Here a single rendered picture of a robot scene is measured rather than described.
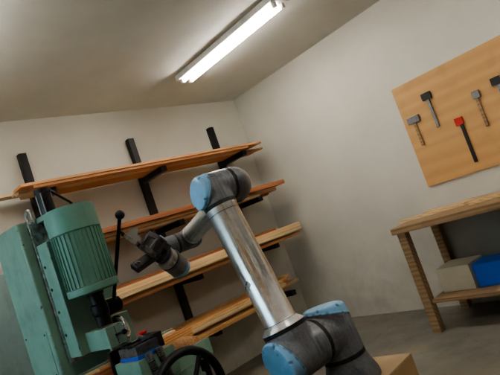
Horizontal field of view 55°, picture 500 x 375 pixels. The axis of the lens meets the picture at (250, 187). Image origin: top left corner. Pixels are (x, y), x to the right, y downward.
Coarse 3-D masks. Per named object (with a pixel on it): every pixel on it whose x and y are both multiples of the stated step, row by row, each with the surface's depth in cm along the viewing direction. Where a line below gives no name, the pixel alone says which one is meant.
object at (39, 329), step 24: (0, 240) 184; (24, 240) 175; (24, 264) 175; (24, 288) 178; (24, 312) 181; (48, 312) 173; (24, 336) 184; (48, 336) 172; (48, 360) 174; (96, 360) 180
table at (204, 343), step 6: (198, 342) 174; (204, 342) 176; (210, 342) 178; (210, 348) 177; (180, 360) 166; (186, 360) 168; (192, 360) 170; (180, 366) 165; (186, 366) 167; (180, 372) 153; (186, 372) 155
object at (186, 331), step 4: (184, 328) 190; (188, 328) 192; (176, 332) 187; (180, 332) 188; (184, 332) 190; (188, 332) 191; (192, 332) 193; (168, 336) 184; (172, 336) 185; (176, 336) 187; (180, 336) 188; (164, 340) 182; (168, 340) 183; (172, 340) 185; (164, 344) 182
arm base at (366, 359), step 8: (360, 352) 159; (344, 360) 157; (352, 360) 157; (360, 360) 158; (368, 360) 159; (328, 368) 161; (336, 368) 158; (344, 368) 157; (352, 368) 156; (360, 368) 156; (368, 368) 157; (376, 368) 159
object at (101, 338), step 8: (96, 328) 173; (104, 328) 163; (112, 328) 164; (120, 328) 166; (88, 336) 169; (96, 336) 166; (104, 336) 163; (112, 336) 163; (120, 336) 165; (96, 344) 167; (104, 344) 164; (112, 344) 162
